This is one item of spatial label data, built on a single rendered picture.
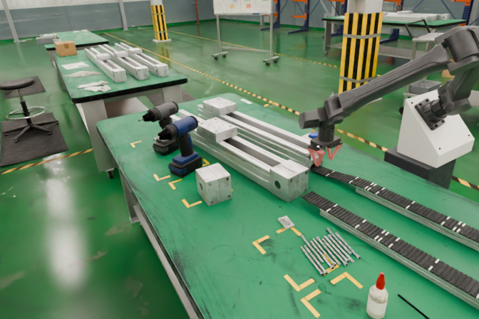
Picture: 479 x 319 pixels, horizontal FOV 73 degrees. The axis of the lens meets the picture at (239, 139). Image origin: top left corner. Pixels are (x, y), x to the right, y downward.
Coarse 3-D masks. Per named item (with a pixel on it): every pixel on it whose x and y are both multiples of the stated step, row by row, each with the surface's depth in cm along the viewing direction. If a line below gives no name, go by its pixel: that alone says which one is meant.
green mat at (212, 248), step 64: (128, 128) 178; (192, 192) 118; (256, 192) 116; (320, 192) 114; (448, 192) 110; (192, 256) 90; (256, 256) 88; (320, 256) 87; (384, 256) 86; (448, 256) 85
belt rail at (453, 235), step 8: (360, 192) 112; (368, 192) 109; (376, 200) 107; (384, 200) 105; (392, 208) 103; (400, 208) 101; (408, 216) 100; (416, 216) 98; (424, 224) 96; (432, 224) 95; (440, 232) 93; (448, 232) 92; (456, 240) 90; (464, 240) 89; (472, 240) 87; (472, 248) 87
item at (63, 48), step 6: (54, 42) 422; (60, 42) 420; (66, 42) 418; (72, 42) 413; (60, 48) 403; (66, 48) 407; (72, 48) 410; (60, 54) 405; (66, 54) 409; (72, 54) 412; (450, 60) 518; (444, 72) 518
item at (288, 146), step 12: (228, 120) 160; (240, 120) 165; (252, 120) 157; (240, 132) 155; (252, 132) 147; (264, 132) 142; (276, 132) 145; (288, 132) 141; (264, 144) 142; (276, 144) 137; (288, 144) 131; (300, 144) 135; (288, 156) 133; (300, 156) 126
